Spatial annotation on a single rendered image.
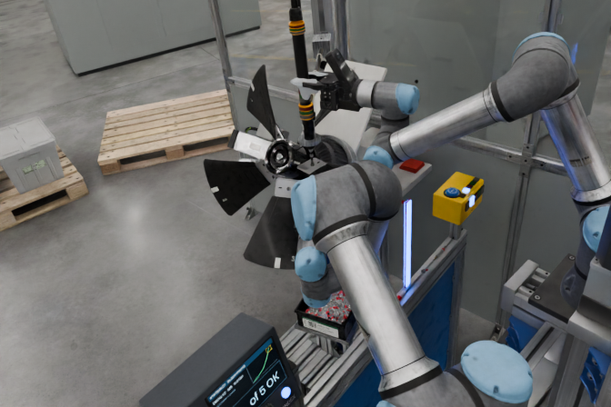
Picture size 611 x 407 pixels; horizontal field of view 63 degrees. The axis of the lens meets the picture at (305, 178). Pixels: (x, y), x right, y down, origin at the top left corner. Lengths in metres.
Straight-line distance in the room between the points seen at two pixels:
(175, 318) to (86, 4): 4.65
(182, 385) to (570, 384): 0.76
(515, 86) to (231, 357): 0.77
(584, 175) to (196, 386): 0.98
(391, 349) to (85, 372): 2.13
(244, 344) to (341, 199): 0.34
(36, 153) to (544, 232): 3.34
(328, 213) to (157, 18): 6.14
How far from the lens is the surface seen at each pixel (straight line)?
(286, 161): 1.58
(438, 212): 1.67
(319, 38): 2.04
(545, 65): 1.13
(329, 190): 0.93
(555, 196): 2.08
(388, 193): 0.98
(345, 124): 1.82
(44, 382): 2.92
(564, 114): 1.27
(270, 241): 1.61
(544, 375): 1.37
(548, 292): 1.42
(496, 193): 2.17
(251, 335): 1.02
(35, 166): 4.14
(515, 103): 1.11
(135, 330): 2.91
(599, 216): 1.31
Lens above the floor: 2.02
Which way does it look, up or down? 33 degrees down
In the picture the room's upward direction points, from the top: 7 degrees counter-clockwise
